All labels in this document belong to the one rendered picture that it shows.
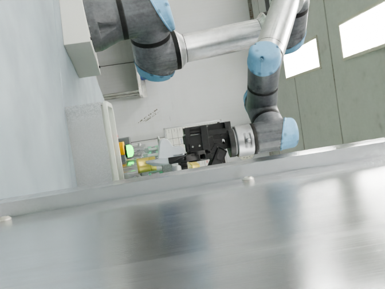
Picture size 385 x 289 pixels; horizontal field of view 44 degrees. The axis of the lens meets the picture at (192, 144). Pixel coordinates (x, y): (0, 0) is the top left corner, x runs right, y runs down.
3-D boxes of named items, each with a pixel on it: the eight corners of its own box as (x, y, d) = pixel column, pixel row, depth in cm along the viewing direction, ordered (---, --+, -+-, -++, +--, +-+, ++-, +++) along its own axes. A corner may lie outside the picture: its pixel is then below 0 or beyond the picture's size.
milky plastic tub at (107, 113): (82, 206, 104) (122, 200, 105) (66, 105, 103) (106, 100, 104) (92, 195, 121) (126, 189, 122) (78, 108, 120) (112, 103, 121)
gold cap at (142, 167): (136, 159, 109) (154, 156, 109) (136, 158, 113) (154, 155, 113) (138, 174, 109) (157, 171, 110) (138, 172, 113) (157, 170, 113)
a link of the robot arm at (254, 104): (271, 70, 119) (285, 97, 112) (269, 103, 127) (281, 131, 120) (241, 74, 119) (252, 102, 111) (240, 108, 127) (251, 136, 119)
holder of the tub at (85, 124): (85, 230, 104) (120, 224, 105) (64, 106, 103) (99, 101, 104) (94, 215, 122) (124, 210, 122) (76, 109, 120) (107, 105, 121)
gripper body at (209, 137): (179, 129, 115) (227, 121, 116) (184, 163, 116) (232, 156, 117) (181, 128, 108) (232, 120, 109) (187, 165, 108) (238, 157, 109)
